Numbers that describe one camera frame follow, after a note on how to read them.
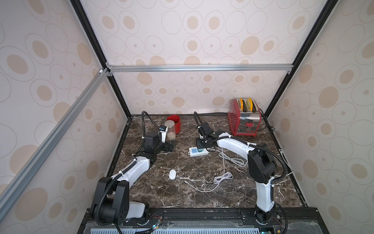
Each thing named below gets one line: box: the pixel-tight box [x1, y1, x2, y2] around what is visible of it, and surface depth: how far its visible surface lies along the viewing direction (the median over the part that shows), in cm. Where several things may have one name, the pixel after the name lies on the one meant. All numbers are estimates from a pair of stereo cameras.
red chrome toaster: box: [227, 97, 262, 137], surface depth 102 cm
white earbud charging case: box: [168, 169, 177, 181], surface depth 88 cm
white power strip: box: [187, 146, 210, 158], surface depth 97 cm
